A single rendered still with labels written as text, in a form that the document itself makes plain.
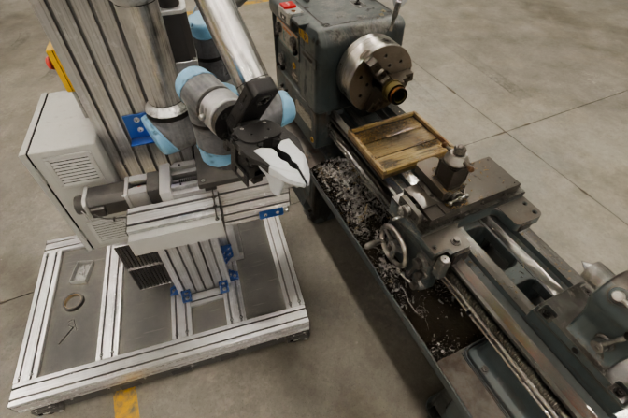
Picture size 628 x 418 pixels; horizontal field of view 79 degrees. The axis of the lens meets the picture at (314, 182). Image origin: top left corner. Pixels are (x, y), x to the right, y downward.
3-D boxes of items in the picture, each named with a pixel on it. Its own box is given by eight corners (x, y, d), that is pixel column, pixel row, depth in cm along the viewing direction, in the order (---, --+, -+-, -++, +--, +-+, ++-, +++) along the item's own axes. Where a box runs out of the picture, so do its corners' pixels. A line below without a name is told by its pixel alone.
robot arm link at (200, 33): (192, 60, 140) (183, 23, 131) (194, 43, 150) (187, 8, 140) (224, 58, 142) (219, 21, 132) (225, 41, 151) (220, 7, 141)
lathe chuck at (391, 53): (332, 104, 174) (349, 35, 154) (388, 100, 188) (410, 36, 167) (341, 114, 168) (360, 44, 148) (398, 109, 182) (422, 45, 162)
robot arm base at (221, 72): (196, 87, 146) (190, 64, 138) (193, 68, 156) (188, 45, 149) (235, 81, 149) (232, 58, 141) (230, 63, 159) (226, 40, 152)
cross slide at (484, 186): (393, 198, 138) (395, 189, 134) (485, 165, 150) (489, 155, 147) (421, 232, 127) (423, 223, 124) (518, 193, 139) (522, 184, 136)
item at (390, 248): (371, 246, 158) (378, 209, 142) (392, 237, 161) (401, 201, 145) (408, 300, 141) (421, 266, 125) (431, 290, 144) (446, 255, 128)
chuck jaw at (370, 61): (370, 76, 165) (359, 58, 156) (379, 68, 164) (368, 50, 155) (384, 89, 158) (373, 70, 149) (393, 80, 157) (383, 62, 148)
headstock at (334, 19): (270, 61, 221) (264, -10, 193) (343, 45, 234) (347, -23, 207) (312, 116, 183) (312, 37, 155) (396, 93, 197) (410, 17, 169)
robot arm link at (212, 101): (237, 83, 67) (192, 93, 62) (250, 95, 64) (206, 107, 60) (238, 121, 72) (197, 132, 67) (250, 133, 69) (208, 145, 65)
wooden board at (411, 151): (347, 136, 172) (347, 129, 169) (413, 117, 182) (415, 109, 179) (382, 180, 153) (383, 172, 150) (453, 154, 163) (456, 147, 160)
